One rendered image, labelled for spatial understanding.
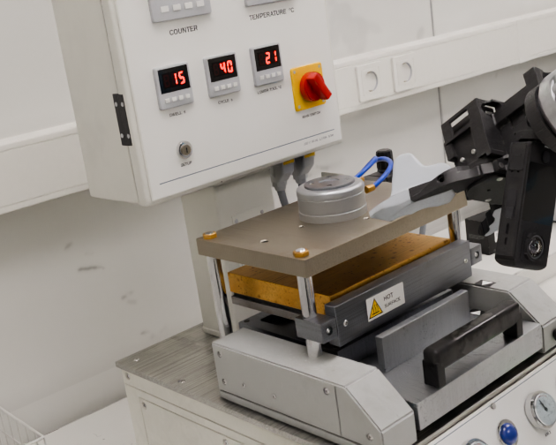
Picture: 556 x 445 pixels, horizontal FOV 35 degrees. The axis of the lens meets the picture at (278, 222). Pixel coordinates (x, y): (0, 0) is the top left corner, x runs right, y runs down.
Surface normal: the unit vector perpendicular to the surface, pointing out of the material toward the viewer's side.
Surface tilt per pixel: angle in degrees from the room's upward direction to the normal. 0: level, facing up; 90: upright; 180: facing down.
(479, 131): 68
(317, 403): 90
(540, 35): 90
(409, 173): 53
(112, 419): 0
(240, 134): 90
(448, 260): 90
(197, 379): 0
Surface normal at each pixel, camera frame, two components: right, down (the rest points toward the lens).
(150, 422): -0.73, 0.29
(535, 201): 0.54, 0.06
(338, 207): 0.11, 0.25
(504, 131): -0.85, -0.12
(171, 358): -0.14, -0.95
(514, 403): 0.54, -0.31
